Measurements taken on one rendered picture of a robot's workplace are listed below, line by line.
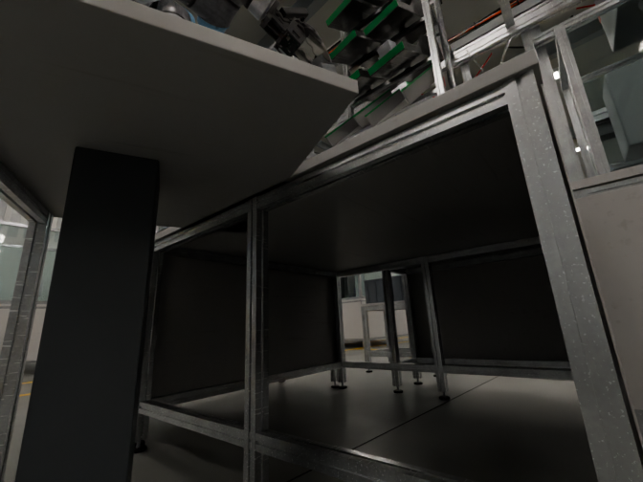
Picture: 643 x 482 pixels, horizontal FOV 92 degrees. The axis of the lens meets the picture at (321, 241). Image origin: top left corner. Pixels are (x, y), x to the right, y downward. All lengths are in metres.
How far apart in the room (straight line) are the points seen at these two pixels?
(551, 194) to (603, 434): 0.32
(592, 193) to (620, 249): 0.20
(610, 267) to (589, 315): 0.74
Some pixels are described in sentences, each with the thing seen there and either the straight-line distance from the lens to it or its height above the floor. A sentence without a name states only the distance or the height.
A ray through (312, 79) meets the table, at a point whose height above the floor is 0.83.
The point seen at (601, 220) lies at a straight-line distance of 1.32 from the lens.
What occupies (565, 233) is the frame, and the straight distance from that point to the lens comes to 0.57.
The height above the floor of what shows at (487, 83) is 0.83.
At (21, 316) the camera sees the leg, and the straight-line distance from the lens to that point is 1.28.
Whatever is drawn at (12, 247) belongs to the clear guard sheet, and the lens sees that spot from 5.95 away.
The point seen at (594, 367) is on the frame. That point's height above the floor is 0.36.
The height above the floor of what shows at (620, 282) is 0.52.
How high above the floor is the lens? 0.43
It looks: 15 degrees up
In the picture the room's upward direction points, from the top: 3 degrees counter-clockwise
